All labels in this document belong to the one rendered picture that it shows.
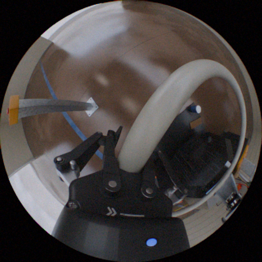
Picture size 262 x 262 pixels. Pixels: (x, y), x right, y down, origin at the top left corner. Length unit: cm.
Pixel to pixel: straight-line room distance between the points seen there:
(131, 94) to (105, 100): 35
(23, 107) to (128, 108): 108
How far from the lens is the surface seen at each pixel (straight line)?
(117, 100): 111
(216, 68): 15
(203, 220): 632
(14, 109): 59
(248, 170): 187
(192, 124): 131
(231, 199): 85
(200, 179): 81
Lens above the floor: 107
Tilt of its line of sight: 77 degrees down
